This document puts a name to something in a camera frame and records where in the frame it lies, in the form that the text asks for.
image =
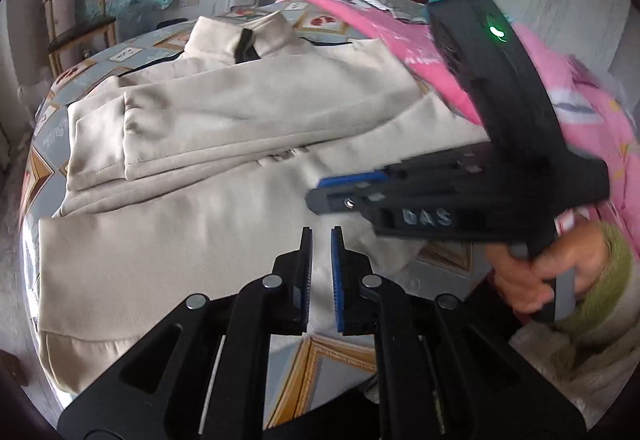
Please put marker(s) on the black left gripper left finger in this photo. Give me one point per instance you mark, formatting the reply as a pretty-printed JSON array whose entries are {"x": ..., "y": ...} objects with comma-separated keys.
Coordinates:
[{"x": 274, "y": 304}]

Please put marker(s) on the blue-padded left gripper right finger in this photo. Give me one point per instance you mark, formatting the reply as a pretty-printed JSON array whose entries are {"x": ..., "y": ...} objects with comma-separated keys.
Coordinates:
[{"x": 365, "y": 304}]

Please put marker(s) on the beige zip jacket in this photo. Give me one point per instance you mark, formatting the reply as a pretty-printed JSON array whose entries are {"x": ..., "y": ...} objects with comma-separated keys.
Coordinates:
[{"x": 225, "y": 159}]

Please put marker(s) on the green sleeved right forearm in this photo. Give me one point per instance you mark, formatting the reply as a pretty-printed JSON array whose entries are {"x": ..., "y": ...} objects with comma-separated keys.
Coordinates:
[{"x": 591, "y": 355}]

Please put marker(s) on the right hand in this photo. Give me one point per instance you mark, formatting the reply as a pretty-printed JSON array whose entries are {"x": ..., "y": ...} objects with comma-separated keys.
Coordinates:
[{"x": 523, "y": 283}]

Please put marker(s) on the pink floral blanket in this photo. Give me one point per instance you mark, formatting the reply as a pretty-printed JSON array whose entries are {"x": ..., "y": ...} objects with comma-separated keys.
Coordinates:
[{"x": 590, "y": 117}]

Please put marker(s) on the wooden chair with dark seat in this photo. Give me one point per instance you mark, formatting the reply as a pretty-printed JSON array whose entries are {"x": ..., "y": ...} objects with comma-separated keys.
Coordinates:
[{"x": 66, "y": 29}]

